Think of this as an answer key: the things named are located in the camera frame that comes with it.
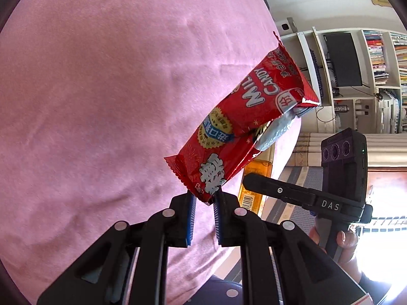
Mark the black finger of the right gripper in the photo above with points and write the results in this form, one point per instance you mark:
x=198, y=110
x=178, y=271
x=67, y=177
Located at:
x=267, y=186

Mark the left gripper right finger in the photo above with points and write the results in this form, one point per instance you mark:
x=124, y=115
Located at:
x=217, y=208

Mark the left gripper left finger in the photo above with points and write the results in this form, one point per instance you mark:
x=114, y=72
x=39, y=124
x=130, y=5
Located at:
x=190, y=217

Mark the amber gold-capped bottle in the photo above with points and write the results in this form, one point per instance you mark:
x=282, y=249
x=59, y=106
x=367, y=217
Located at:
x=250, y=194

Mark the red candy wrapper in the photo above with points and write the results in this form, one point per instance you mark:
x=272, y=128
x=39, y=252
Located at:
x=244, y=124

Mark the person's right hand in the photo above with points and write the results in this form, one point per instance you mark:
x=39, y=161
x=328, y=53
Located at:
x=347, y=241

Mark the white bookshelf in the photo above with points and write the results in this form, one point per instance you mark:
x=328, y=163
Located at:
x=379, y=105

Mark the pink bed sheet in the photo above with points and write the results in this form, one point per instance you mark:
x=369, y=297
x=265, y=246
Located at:
x=94, y=95

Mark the black computer monitor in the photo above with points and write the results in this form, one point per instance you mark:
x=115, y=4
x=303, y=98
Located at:
x=343, y=57

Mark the black right camera box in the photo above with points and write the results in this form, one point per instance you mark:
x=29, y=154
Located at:
x=345, y=165

